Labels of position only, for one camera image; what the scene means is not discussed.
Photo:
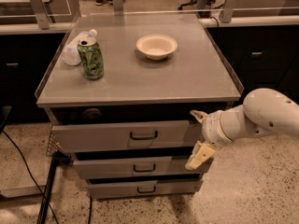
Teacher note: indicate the green soda can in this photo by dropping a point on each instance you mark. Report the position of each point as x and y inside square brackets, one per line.
[91, 58]

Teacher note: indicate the grey top drawer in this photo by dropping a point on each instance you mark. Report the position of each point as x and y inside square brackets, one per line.
[128, 135]

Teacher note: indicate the can inside top drawer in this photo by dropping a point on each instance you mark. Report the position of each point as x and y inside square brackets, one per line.
[91, 115]

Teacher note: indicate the grey middle drawer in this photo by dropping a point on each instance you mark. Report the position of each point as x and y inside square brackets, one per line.
[151, 166]

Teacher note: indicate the black metal floor rail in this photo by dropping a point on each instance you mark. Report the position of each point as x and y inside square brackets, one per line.
[58, 158]

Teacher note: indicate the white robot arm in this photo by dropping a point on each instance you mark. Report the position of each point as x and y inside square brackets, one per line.
[263, 112]

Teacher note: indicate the grey drawer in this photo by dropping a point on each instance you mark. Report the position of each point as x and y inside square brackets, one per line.
[128, 135]
[145, 188]
[151, 166]

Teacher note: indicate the dark counter cabinets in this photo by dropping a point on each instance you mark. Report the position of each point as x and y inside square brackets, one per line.
[262, 56]

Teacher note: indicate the glass partition with posts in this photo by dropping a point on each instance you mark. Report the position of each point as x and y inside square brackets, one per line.
[57, 14]

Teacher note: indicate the grey metal drawer cabinet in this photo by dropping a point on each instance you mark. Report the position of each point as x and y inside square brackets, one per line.
[137, 89]

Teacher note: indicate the white paper bowl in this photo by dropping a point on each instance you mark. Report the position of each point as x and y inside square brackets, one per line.
[156, 47]

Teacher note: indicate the grey bottom drawer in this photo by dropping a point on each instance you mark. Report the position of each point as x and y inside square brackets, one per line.
[145, 188]

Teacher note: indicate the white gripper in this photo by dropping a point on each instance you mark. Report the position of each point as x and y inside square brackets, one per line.
[210, 129]

